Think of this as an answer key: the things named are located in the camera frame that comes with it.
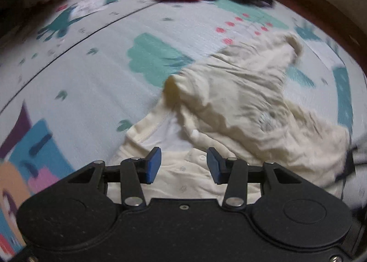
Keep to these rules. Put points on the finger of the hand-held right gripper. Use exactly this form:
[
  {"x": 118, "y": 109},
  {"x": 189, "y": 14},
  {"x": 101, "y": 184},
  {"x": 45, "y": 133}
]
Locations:
[{"x": 348, "y": 164}]

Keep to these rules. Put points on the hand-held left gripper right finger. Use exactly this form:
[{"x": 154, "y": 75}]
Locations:
[{"x": 214, "y": 166}]

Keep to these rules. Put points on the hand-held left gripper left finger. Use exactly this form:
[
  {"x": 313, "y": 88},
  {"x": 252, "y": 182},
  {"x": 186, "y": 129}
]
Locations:
[{"x": 153, "y": 166}]

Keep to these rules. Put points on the cream baby garment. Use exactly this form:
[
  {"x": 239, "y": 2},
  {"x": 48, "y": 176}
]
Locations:
[{"x": 238, "y": 101}]

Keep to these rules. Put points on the printed play mat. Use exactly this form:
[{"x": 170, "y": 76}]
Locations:
[{"x": 100, "y": 78}]

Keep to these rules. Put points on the small white cloth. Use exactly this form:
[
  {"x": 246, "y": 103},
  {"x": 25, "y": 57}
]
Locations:
[{"x": 90, "y": 5}]

